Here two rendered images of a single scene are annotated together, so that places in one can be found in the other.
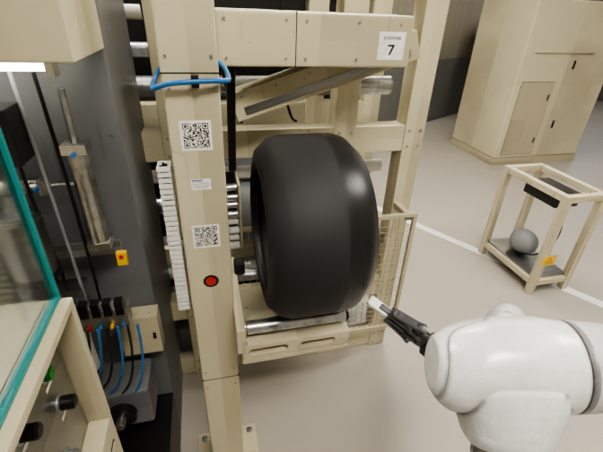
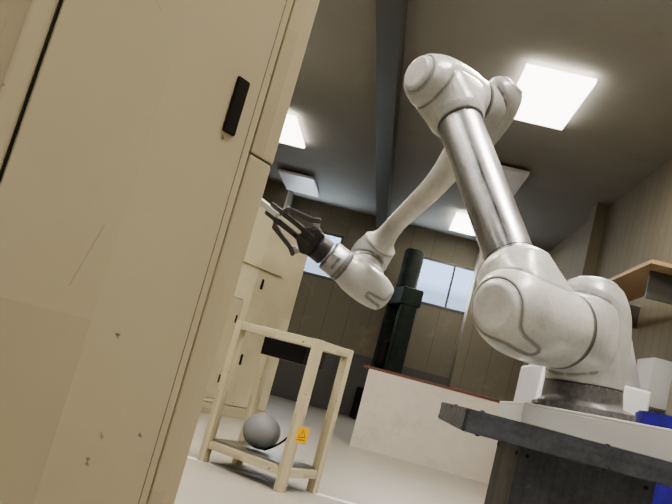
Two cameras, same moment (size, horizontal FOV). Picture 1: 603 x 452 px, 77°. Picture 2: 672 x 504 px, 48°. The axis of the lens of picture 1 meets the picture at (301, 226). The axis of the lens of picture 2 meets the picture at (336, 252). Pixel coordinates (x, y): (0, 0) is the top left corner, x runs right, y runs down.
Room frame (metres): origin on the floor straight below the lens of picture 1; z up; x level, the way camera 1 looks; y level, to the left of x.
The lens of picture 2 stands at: (-0.80, 0.88, 0.65)
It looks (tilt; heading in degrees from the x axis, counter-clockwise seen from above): 9 degrees up; 320
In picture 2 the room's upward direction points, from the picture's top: 15 degrees clockwise
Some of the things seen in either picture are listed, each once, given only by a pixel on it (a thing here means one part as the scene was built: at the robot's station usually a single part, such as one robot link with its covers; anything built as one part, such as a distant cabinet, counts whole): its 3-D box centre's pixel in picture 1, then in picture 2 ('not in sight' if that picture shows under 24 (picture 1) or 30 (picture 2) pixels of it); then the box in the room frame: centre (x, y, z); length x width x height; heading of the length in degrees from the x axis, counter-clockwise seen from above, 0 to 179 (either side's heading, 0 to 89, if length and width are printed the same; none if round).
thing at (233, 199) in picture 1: (215, 212); not in sight; (1.38, 0.35, 1.05); 0.20 x 0.15 x 0.30; 105
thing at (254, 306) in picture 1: (285, 315); not in sight; (1.07, 0.04, 0.80); 0.37 x 0.36 x 0.02; 15
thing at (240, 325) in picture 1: (236, 299); not in sight; (1.03, 0.22, 0.90); 0.40 x 0.03 x 0.10; 15
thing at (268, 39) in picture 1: (310, 38); not in sight; (1.39, 0.00, 1.71); 0.61 x 0.25 x 0.15; 105
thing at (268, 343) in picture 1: (294, 334); not in sight; (0.94, 0.01, 0.84); 0.36 x 0.09 x 0.06; 105
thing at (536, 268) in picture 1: (535, 226); (276, 404); (2.59, -1.80, 0.40); 0.60 x 0.35 x 0.80; 15
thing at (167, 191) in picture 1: (177, 241); not in sight; (0.94, 0.36, 1.19); 0.05 x 0.04 x 0.48; 15
